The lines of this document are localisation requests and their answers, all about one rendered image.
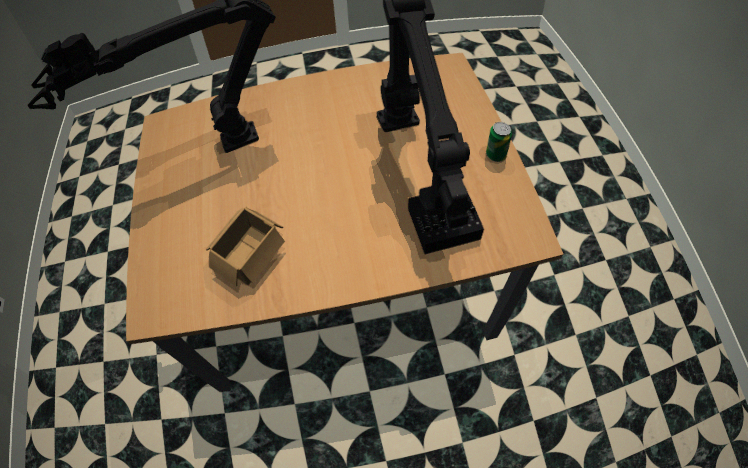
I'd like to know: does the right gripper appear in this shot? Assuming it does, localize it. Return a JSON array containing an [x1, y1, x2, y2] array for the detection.
[[28, 64, 80, 110]]

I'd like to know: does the black lighting desk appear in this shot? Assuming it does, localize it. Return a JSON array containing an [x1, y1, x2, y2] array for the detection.
[[408, 192, 484, 254]]

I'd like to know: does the green drink can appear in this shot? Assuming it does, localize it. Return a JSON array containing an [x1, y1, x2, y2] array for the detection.
[[486, 122, 512, 162]]

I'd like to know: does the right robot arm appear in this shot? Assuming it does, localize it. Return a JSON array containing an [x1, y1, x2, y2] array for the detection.
[[41, 0, 276, 153]]

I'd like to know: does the open brown cardboard box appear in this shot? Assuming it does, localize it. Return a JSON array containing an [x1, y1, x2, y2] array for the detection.
[[207, 207, 285, 287]]

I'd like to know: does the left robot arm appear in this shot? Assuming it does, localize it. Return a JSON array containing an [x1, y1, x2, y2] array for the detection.
[[377, 0, 471, 230]]

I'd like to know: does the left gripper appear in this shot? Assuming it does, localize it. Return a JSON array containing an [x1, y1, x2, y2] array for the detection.
[[419, 182, 445, 220]]

